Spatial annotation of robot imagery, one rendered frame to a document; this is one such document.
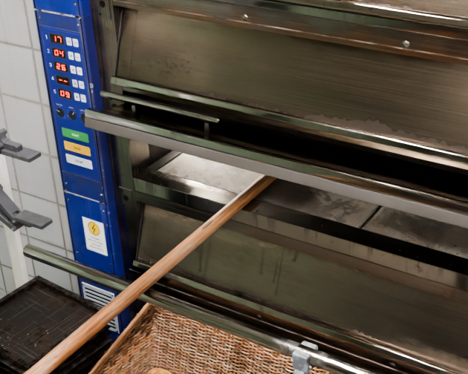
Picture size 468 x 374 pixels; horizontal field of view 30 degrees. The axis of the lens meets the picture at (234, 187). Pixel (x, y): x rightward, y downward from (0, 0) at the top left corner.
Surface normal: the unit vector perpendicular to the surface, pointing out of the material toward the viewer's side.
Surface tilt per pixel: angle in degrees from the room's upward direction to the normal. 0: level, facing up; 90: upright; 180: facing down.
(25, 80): 90
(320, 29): 90
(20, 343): 0
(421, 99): 70
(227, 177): 0
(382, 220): 0
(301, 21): 90
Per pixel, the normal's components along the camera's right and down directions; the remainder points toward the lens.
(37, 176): -0.55, 0.43
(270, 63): -0.53, 0.11
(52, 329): -0.04, -0.87
